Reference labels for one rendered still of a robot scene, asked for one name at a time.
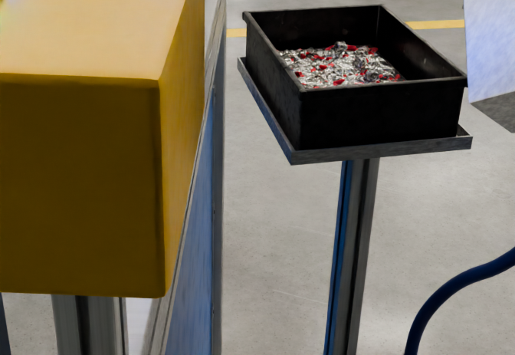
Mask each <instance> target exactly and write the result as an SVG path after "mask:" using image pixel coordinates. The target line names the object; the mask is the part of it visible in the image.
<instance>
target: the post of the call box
mask: <svg viewBox="0 0 515 355"><path fill-rule="evenodd" d="M51 304H52V311H53V318H54V330H55V337H56V343H57V355H130V352H129V339H128V326H127V313H126V298H125V297H99V296H80V295H62V294H51Z"/></svg>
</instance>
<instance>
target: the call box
mask: <svg viewBox="0 0 515 355"><path fill-rule="evenodd" d="M204 109H205V0H0V292H8V293H26V294H62V295H80V296H99V297H135V298H154V299H157V298H160V297H165V295H166V294H167V292H168V290H169V289H170V287H171V283H172V276H173V272H174V267H175V260H176V256H177V251H178V247H179V239H180V235H181V230H182V223H183V219H184V214H185V207H186V203H187V198H188V194H189V187H190V182H191V178H192V170H193V166H194V162H195V154H196V150H197V146H198V138H199V134H200V129H201V125H202V118H203V113H204Z"/></svg>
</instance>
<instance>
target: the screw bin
mask: <svg viewBox="0 0 515 355"><path fill-rule="evenodd" d="M242 19H243V20H244V21H245V22H246V24H247V31H246V59H245V68H246V70H247V71H248V73H249V75H250V76H251V79H252V80H253V82H254V84H255V86H256V87H257V89H258V91H259V92H260V94H261V96H262V97H263V98H264V101H265V102H266V104H267V105H268V107H269V108H270V110H271V112H272V114H273V115H274V117H275V118H276V120H277V122H278V123H279V125H280V127H281V128H282V130H283V131H284V133H285V135H286V136H287V138H288V139H289V141H290V143H291V145H292V146H293V148H294V149H295V151H299V150H315V149H325V148H333V147H342V146H359V145H368V144H377V143H394V142H402V141H412V140H428V139H437V138H446V137H455V136H456V134H457V129H458V121H459V116H460V112H461V104H462V99H463V94H464V88H465V87H468V83H467V74H466V73H464V72H463V71H462V70H461V69H460V68H459V67H458V66H457V65H455V64H454V63H453V62H452V61H450V60H449V59H448V58H447V57H445V56H444V55H443V54H442V53H441V52H440V51H439V50H438V49H436V48H435V47H434V46H433V45H431V44H430V43H429V42H428V41H426V40H425V39H424V38H423V37H422V36H421V35H420V34H419V33H417V32H416V31H415V30H414V29H412V28H411V27H410V26H409V25H407V24H406V23H405V22H404V21H403V20H402V19H401V18H400V17H398V16H397V15H396V14H395V13H393V12H392V11H391V10H390V9H388V8H387V7H386V6H385V5H384V4H374V5H346V6H332V7H317V8H289V9H275V10H260V11H243V12H242ZM336 41H345V42H346V44H347V45H363V44H370V45H372V46H373V47H374V48H378V52H379V53H380V54H381V55H382V56H383V57H384V58H385V59H386V60H387V61H388V62H389V63H390V64H391V65H392V66H393V67H394V68H395V69H396V70H397V71H398V72H399V73H400V74H401V75H402V76H403V77H404V78H405V79H406V81H394V82H385V83H374V84H356V85H346V86H335V87H317V88H305V87H304V86H303V85H302V83H301V82H300V81H299V79H298V78H297V76H296V75H295V74H294V72H293V71H292V70H291V69H290V67H289V66H288V64H287V63H286V61H285V60H284V59H283V58H282V57H281V55H280V54H279V52H278V51H277V50H279V51H283V50H286V49H287V50H296V49H299V48H301V49H308V48H309V47H312V48H328V47H329V46H331V45H334V44H335V42H336Z"/></svg>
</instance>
